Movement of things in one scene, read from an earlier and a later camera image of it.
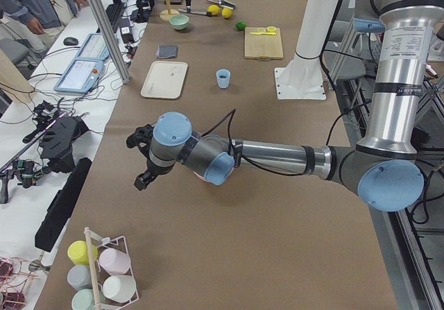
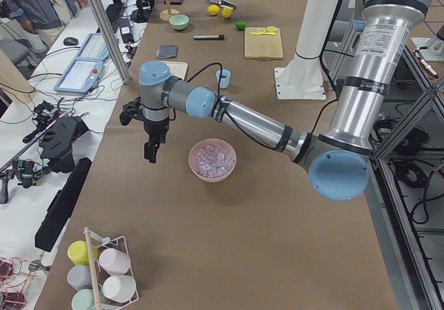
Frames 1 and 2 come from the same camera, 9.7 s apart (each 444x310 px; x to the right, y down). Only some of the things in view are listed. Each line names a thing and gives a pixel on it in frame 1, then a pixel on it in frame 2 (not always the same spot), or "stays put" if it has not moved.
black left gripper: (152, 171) → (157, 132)
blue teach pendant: (80, 76) stays put
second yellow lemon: (227, 12) stays put
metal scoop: (223, 3) stays put
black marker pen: (208, 13) → (209, 37)
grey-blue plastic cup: (79, 277) stays put
